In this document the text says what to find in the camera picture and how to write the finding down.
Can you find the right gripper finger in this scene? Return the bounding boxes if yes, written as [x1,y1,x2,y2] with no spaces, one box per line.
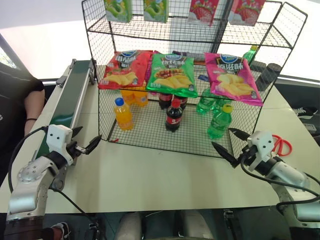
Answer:
[211,141,240,169]
[228,127,251,141]

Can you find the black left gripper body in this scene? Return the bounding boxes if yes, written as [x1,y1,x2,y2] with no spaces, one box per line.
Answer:
[65,140,88,163]

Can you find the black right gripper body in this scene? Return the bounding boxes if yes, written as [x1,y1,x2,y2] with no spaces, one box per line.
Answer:
[238,136,258,166]

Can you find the green conveyor belt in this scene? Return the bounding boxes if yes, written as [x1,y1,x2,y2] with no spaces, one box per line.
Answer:
[33,58,98,162]

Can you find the green soda bottle yellow cap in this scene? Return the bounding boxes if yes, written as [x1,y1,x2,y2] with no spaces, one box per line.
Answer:
[207,104,234,140]

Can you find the orange soda bottle blue cap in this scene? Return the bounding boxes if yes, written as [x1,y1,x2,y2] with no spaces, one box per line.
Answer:
[113,97,134,132]

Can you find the pink chips bag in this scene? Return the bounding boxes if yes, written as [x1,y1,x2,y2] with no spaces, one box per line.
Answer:
[203,52,264,107]

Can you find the cola bottle red cap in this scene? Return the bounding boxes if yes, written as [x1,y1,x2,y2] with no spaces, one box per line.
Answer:
[164,98,184,133]

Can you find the black cylinder container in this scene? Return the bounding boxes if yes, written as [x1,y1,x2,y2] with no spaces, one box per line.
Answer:
[249,60,267,87]
[255,63,280,92]

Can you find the black shoe white print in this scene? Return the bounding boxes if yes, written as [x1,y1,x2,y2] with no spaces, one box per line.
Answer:
[291,106,319,118]

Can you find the person in black shirt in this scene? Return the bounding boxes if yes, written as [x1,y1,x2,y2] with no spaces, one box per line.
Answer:
[0,32,46,187]

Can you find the red chips bag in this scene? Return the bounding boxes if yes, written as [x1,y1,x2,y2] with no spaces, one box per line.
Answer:
[97,49,154,91]

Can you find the small green bottle yellow cap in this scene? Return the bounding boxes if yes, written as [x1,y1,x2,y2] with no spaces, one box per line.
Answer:
[242,45,259,65]

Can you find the black and white sneaker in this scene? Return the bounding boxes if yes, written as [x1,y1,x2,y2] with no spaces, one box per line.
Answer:
[50,222,72,240]

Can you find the green chips bag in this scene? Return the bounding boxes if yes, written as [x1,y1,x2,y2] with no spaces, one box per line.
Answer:
[145,52,199,99]

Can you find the dark flat packet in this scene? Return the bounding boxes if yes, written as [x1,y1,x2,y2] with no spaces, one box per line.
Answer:
[171,50,206,62]

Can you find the red strawberry drink carton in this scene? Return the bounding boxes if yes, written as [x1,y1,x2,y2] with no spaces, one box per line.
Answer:
[228,0,266,27]
[187,0,220,27]

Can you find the green juice carton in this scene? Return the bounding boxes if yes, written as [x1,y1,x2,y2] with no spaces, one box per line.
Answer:
[142,0,169,24]
[103,0,134,24]

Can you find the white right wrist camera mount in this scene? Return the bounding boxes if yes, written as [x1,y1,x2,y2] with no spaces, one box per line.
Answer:
[241,130,275,171]

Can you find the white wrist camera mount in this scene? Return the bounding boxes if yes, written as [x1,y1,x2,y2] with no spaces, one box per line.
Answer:
[46,124,76,166]
[241,130,275,171]

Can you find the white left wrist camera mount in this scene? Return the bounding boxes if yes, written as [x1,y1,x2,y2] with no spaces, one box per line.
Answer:
[46,124,76,166]

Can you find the red handled scissors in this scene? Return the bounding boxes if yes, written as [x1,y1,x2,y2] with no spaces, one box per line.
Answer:
[270,134,294,158]

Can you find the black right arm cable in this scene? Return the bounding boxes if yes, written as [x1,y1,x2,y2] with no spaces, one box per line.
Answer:
[239,147,320,213]

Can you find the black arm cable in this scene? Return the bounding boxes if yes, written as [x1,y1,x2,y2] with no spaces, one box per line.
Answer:
[239,147,320,213]
[7,125,87,215]

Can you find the black wire rack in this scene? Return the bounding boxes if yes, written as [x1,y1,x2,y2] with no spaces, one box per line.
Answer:
[81,0,309,159]

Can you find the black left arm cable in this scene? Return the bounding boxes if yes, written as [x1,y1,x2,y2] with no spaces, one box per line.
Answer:
[7,125,87,215]

